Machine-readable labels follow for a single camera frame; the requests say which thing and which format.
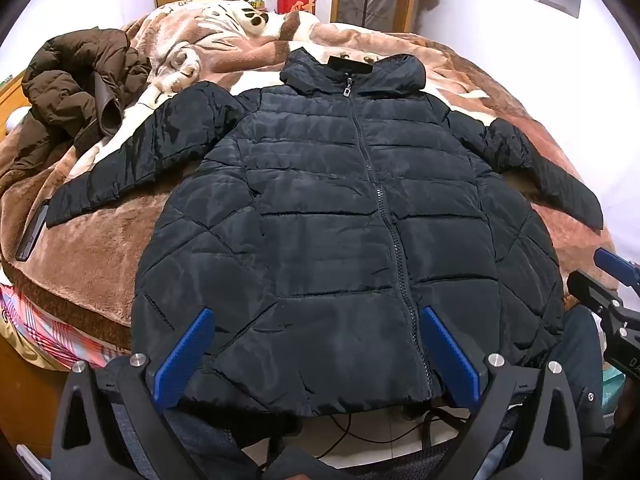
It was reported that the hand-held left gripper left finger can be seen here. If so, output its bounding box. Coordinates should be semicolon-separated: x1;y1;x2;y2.
50;307;216;480

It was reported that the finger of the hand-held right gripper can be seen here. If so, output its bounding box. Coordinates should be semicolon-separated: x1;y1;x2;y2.
567;270;623;319
594;247;640;293

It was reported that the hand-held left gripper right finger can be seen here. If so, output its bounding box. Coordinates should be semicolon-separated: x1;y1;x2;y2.
421;305;586;480

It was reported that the black puffer jacket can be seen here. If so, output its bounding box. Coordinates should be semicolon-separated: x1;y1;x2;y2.
46;49;603;417

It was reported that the teal bag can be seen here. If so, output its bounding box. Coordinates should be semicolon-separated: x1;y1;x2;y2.
601;364;627;393

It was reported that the plaid bed sheet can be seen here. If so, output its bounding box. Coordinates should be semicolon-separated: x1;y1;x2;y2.
0;282;132;372

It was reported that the brown paw print blanket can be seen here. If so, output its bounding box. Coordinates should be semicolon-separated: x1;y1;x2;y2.
0;0;618;356

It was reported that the black phone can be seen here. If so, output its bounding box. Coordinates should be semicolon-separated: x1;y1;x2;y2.
15;199;51;262

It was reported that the brown puffer jacket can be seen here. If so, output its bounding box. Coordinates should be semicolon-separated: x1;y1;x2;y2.
0;29;153;181

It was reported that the wooden bedside cabinet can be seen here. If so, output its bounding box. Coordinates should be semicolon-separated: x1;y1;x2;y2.
0;72;32;136

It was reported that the red box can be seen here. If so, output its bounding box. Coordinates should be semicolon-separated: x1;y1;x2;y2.
276;0;317;15

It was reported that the black cable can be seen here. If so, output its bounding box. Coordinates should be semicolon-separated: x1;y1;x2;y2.
265;402;476;466

